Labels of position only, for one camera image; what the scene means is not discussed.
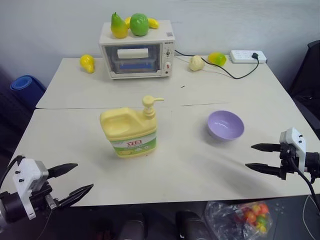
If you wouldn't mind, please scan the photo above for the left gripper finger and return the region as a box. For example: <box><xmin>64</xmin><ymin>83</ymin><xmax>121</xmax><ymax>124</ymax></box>
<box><xmin>47</xmin><ymin>162</ymin><xmax>79</xmax><ymax>180</ymax></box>
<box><xmin>58</xmin><ymin>183</ymin><xmax>95</xmax><ymax>209</ymax></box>

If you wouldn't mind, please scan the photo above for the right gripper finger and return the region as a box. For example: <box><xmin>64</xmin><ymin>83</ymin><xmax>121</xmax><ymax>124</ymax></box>
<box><xmin>250</xmin><ymin>142</ymin><xmax>282</xmax><ymax>154</ymax></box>
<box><xmin>244</xmin><ymin>162</ymin><xmax>282</xmax><ymax>177</ymax></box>

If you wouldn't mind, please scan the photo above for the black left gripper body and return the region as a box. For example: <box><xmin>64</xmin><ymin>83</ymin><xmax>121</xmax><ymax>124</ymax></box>
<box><xmin>29</xmin><ymin>181</ymin><xmax>63</xmax><ymax>214</ymax></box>

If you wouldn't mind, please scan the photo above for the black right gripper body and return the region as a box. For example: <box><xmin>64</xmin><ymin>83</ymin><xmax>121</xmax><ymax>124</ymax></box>
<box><xmin>278</xmin><ymin>143</ymin><xmax>301</xmax><ymax>181</ymax></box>

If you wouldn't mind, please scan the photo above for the purple plastic bowl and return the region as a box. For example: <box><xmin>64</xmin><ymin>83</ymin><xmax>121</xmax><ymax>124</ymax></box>
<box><xmin>206</xmin><ymin>110</ymin><xmax>245</xmax><ymax>143</ymax></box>

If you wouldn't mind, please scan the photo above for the yellow detergent bottle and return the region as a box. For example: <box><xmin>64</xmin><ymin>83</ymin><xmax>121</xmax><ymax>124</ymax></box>
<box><xmin>99</xmin><ymin>95</ymin><xmax>165</xmax><ymax>160</ymax></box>

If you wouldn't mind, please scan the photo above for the clear bag of toy fruit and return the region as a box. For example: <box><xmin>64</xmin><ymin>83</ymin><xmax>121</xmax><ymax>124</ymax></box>
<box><xmin>202</xmin><ymin>199</ymin><xmax>273</xmax><ymax>240</ymax></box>

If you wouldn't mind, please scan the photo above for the black chair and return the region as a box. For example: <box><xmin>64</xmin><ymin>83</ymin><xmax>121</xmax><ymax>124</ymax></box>
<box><xmin>286</xmin><ymin>39</ymin><xmax>320</xmax><ymax>142</ymax></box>

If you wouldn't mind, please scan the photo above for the blue rolled foam mat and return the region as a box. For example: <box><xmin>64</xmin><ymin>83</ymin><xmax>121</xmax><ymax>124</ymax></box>
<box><xmin>9</xmin><ymin>74</ymin><xmax>47</xmax><ymax>111</ymax></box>

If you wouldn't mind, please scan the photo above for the white power strip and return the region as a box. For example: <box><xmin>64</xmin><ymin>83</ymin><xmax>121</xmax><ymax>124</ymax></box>
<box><xmin>229</xmin><ymin>49</ymin><xmax>268</xmax><ymax>65</ymax></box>

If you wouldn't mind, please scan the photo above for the yellow green toy mango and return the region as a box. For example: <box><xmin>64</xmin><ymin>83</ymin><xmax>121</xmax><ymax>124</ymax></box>
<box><xmin>207</xmin><ymin>51</ymin><xmax>228</xmax><ymax>67</ymax></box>

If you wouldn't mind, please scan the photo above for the cream toy garlic bulb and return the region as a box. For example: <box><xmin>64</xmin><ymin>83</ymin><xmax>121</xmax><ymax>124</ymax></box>
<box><xmin>188</xmin><ymin>55</ymin><xmax>206</xmax><ymax>72</ymax></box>

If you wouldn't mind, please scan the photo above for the white toaster oven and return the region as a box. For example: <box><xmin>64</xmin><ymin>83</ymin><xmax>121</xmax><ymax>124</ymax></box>
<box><xmin>98</xmin><ymin>19</ymin><xmax>176</xmax><ymax>81</ymax></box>

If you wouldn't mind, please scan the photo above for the green yellow toy pear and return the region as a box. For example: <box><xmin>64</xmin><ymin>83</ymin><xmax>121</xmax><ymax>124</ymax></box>
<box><xmin>110</xmin><ymin>11</ymin><xmax>129</xmax><ymax>40</ymax></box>

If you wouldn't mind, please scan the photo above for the green toy apple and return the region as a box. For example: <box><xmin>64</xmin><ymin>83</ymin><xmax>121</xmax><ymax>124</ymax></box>
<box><xmin>129</xmin><ymin>12</ymin><xmax>150</xmax><ymax>37</ymax></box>

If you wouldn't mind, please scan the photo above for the yellow lemon on oven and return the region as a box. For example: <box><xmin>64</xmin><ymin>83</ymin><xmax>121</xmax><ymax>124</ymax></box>
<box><xmin>147</xmin><ymin>17</ymin><xmax>161</xmax><ymax>30</ymax></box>

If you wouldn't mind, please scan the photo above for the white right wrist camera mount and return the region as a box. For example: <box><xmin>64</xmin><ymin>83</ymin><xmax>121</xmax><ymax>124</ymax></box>
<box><xmin>279</xmin><ymin>127</ymin><xmax>308</xmax><ymax>174</ymax></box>

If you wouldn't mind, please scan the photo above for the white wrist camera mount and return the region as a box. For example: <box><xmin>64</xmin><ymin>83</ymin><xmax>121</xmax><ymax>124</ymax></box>
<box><xmin>279</xmin><ymin>127</ymin><xmax>308</xmax><ymax>174</ymax></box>
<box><xmin>11</xmin><ymin>156</ymin><xmax>49</xmax><ymax>221</ymax></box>

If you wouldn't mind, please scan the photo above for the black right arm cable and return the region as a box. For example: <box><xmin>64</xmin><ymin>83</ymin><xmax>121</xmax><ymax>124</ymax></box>
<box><xmin>289</xmin><ymin>158</ymin><xmax>320</xmax><ymax>240</ymax></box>

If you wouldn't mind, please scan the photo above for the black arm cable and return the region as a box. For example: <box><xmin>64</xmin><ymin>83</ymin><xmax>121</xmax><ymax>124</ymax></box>
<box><xmin>0</xmin><ymin>154</ymin><xmax>26</xmax><ymax>194</ymax></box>
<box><xmin>289</xmin><ymin>158</ymin><xmax>320</xmax><ymax>240</ymax></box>

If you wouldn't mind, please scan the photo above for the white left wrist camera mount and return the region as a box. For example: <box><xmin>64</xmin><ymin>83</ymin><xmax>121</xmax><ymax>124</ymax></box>
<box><xmin>11</xmin><ymin>156</ymin><xmax>49</xmax><ymax>221</ymax></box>

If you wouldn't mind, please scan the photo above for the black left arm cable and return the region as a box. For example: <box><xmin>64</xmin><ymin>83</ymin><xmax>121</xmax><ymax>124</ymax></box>
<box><xmin>0</xmin><ymin>154</ymin><xmax>26</xmax><ymax>194</ymax></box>

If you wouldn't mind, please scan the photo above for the thin white cable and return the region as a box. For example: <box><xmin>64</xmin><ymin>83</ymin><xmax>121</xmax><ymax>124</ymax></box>
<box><xmin>302</xmin><ymin>194</ymin><xmax>320</xmax><ymax>226</ymax></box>

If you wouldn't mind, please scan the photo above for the black oven power cable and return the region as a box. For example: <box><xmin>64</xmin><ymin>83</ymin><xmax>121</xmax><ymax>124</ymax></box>
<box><xmin>174</xmin><ymin>49</ymin><xmax>262</xmax><ymax>80</ymax></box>

